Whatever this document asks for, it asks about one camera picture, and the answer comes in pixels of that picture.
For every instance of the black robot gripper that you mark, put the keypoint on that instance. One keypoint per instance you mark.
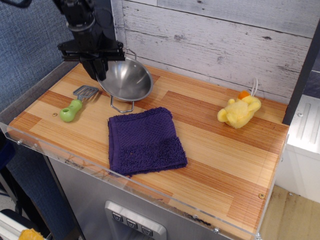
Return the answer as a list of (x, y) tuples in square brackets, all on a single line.
[(93, 43)]

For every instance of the silver metal pot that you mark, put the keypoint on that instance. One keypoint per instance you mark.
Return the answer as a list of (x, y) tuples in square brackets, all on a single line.
[(127, 81)]

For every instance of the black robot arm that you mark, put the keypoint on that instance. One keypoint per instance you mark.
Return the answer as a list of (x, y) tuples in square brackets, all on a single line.
[(86, 13)]

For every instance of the green and grey spatula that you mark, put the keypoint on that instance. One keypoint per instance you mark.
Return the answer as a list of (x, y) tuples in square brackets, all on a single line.
[(84, 92)]

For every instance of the purple folded towel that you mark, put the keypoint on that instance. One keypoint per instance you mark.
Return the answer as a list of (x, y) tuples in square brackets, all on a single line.
[(145, 142)]

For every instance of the clear acrylic front guard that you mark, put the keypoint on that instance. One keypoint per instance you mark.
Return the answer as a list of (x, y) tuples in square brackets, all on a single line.
[(86, 187)]

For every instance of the yellow plush duck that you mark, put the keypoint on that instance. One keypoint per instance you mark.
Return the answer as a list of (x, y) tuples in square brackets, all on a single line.
[(238, 112)]

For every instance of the silver button control panel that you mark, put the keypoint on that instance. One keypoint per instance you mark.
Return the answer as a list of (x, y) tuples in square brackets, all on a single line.
[(126, 224)]

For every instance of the white cabinet at right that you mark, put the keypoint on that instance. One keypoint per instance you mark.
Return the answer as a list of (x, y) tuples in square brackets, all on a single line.
[(299, 168)]

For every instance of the dark vertical post right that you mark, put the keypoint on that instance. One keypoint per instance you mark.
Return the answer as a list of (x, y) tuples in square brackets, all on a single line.
[(303, 77)]

